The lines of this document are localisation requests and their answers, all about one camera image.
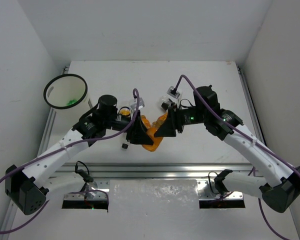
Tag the aluminium rail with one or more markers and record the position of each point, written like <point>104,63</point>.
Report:
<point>159,170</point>
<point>12,208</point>
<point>251,107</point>

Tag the orange juice bottle floral label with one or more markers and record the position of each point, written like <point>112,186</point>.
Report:
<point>160,120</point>

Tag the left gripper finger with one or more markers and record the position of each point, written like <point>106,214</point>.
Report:
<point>143,139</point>
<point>140,129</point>

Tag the white bin with black rim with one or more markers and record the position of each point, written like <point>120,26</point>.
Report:
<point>63,88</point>

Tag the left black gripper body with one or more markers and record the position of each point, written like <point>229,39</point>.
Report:
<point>132,131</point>

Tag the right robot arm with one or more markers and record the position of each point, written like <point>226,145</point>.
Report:
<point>278,185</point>

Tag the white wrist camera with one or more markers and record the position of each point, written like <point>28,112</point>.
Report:
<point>175,93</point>
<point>136,104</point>

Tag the clear bottle yellow label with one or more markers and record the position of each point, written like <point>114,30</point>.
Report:
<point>125,112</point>

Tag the clear bottle black label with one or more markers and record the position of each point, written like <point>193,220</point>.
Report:
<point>124,146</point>
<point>166,102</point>

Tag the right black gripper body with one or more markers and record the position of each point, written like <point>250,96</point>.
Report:
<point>190,115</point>

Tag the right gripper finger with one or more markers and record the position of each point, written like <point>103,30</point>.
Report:
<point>167,129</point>
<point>171,120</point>

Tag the aluminium front rail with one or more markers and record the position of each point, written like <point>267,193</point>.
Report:
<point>159,170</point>

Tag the clear bottle black label front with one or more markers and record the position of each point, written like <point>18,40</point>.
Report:
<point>124,146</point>

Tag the aluminium left side rail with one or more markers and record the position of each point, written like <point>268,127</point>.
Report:
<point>12,208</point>

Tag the orange juice bottle barcode label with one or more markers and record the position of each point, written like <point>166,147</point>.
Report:
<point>145,122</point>

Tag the green plastic bottle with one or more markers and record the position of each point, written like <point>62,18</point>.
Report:
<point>71,102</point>

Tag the aluminium right side rail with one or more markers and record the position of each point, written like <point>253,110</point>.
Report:
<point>251,107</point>

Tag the orange juice bottle front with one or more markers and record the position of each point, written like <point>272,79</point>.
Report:
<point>156,140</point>

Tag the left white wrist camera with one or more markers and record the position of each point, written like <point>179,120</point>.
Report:
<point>136,104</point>

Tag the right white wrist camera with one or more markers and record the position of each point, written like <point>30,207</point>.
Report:
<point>175,93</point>

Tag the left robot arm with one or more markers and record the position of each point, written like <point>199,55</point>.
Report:
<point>28,187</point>

